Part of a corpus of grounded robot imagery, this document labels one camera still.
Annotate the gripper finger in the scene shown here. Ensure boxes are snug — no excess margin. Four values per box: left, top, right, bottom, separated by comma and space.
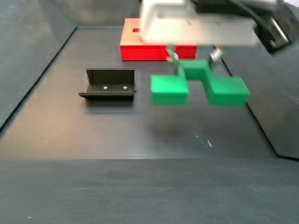
167, 47, 181, 66
210, 46, 223, 62

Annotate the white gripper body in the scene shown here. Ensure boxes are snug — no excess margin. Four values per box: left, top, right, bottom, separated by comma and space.
141, 0, 258, 46

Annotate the green U-shaped block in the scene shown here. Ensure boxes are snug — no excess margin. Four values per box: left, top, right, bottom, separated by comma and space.
151, 60, 250, 107

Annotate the red base board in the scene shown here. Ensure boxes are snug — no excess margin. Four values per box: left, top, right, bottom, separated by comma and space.
119, 18, 198, 61

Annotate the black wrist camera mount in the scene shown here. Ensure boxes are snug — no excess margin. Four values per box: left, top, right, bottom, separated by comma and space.
253, 0, 299, 54

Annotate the black bracket fixture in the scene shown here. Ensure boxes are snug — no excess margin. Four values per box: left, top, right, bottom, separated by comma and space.
79, 68, 137, 100

